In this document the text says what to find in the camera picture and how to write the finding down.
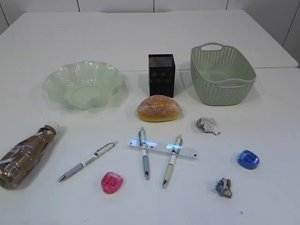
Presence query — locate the transparent plastic ruler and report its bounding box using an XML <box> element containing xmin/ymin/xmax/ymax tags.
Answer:
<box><xmin>128</xmin><ymin>138</ymin><xmax>200</xmax><ymax>160</ymax></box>

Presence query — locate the brown coffee drink bottle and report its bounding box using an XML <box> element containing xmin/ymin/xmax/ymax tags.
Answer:
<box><xmin>0</xmin><ymin>121</ymin><xmax>60</xmax><ymax>189</ymax></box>

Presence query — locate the black mesh pen holder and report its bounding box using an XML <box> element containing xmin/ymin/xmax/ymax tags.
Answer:
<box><xmin>148</xmin><ymin>54</ymin><xmax>175</xmax><ymax>98</ymax></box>

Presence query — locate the grey grip pen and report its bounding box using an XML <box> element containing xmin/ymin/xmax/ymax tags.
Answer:
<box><xmin>58</xmin><ymin>141</ymin><xmax>118</xmax><ymax>182</ymax></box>

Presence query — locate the green plastic basket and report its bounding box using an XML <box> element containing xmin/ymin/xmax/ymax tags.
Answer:
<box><xmin>190</xmin><ymin>43</ymin><xmax>256</xmax><ymax>106</ymax></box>

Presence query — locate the pink pencil sharpener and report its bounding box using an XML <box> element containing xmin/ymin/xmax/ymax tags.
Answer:
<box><xmin>101</xmin><ymin>171</ymin><xmax>124</xmax><ymax>194</ymax></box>

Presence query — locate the cream grip pen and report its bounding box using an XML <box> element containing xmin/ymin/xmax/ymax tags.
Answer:
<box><xmin>162</xmin><ymin>134</ymin><xmax>183</xmax><ymax>189</ymax></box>

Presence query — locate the blue pencil sharpener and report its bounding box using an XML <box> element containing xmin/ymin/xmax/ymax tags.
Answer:
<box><xmin>237</xmin><ymin>150</ymin><xmax>260</xmax><ymax>170</ymax></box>

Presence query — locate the green wavy glass plate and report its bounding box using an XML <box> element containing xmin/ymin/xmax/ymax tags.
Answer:
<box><xmin>43</xmin><ymin>60</ymin><xmax>123</xmax><ymax>110</ymax></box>

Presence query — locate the blue grip pen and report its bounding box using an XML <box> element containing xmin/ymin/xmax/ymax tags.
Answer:
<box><xmin>138</xmin><ymin>127</ymin><xmax>150</xmax><ymax>180</ymax></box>

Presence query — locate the sugared bread roll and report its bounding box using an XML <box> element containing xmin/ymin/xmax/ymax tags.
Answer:
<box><xmin>137</xmin><ymin>95</ymin><xmax>182</xmax><ymax>122</ymax></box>

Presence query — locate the grey paper ball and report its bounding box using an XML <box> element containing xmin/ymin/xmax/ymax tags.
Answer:
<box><xmin>215</xmin><ymin>178</ymin><xmax>232</xmax><ymax>198</ymax></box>

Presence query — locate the white paper ball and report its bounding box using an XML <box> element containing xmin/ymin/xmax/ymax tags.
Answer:
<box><xmin>196</xmin><ymin>117</ymin><xmax>221</xmax><ymax>135</ymax></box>

